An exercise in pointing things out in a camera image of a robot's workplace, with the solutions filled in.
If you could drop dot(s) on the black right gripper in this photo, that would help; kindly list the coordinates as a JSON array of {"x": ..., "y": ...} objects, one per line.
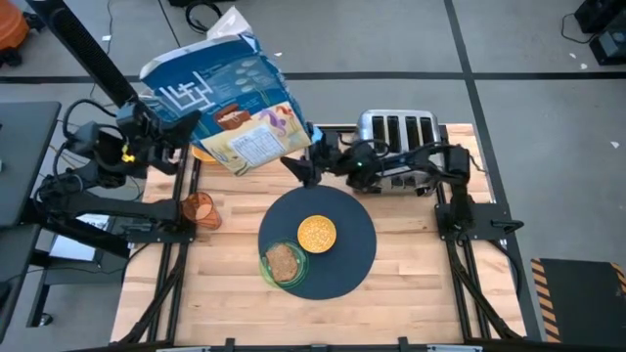
[{"x": 347, "y": 163}]

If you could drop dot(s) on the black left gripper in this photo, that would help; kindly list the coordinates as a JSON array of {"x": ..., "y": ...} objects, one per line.
[{"x": 142, "y": 137}]

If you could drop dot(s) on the blue cereal box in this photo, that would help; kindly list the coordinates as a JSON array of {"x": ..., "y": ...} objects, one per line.
[{"x": 230, "y": 98}]

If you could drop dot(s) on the blue patterned bowl yellow inside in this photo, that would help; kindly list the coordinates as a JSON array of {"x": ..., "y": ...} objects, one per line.
[{"x": 317, "y": 234}]

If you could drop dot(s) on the orange transparent cup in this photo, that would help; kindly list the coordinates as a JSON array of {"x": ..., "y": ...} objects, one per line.
[{"x": 201, "y": 210}]

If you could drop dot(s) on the brown toast slice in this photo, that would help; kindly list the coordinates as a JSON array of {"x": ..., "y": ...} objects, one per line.
[{"x": 282, "y": 264}]

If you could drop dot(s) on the green transparent plate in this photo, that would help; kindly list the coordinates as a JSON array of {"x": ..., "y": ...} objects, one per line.
[{"x": 266, "y": 278}]

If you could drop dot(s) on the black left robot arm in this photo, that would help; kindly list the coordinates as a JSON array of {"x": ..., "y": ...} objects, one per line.
[{"x": 98, "y": 205}]

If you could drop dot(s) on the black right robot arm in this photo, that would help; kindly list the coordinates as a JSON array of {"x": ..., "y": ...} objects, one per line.
[{"x": 455, "y": 166}]

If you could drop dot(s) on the yellow plastic tray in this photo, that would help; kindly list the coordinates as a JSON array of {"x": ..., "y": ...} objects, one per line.
[{"x": 201, "y": 155}]

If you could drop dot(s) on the silver four-slot toaster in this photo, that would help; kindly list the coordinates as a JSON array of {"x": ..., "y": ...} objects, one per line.
[{"x": 391, "y": 124}]

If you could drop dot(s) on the round dark blue placemat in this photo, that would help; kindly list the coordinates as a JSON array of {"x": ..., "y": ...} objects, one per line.
[{"x": 342, "y": 264}]

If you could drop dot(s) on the black desk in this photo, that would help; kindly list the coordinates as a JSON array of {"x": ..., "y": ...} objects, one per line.
[{"x": 24, "y": 156}]

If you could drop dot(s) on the white paper sheet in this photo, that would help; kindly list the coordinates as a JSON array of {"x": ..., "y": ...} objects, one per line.
[{"x": 73, "y": 247}]

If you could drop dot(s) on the orange bucket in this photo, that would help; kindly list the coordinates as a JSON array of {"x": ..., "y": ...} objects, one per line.
[{"x": 11, "y": 24}]

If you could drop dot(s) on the black mat hazard stripes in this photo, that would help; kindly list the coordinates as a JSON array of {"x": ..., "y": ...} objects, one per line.
[{"x": 582, "y": 298}]

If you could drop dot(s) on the black floor equipment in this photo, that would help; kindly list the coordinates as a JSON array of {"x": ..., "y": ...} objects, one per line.
[{"x": 606, "y": 34}]

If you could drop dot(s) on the black aluminium table frame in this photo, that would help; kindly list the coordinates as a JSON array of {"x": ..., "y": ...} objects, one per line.
[{"x": 463, "y": 298}]

